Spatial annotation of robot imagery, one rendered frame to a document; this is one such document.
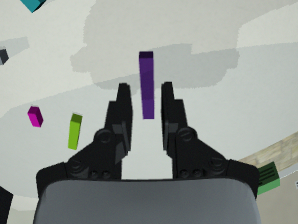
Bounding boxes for purple rod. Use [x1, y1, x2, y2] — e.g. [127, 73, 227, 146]
[139, 51, 154, 119]

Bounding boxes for lime green rod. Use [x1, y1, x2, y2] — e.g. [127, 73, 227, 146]
[68, 113, 82, 150]

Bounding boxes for short magenta rod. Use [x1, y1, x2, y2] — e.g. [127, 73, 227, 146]
[27, 106, 44, 127]

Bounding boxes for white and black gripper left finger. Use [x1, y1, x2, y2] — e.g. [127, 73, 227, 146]
[36, 83, 133, 198]

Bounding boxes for turquoise rod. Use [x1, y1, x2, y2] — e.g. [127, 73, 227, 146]
[20, 0, 46, 13]

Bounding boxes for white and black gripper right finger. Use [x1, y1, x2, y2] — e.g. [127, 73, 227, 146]
[161, 82, 260, 199]

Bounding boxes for grey rectangular bar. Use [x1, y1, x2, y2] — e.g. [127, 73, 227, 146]
[0, 49, 9, 65]

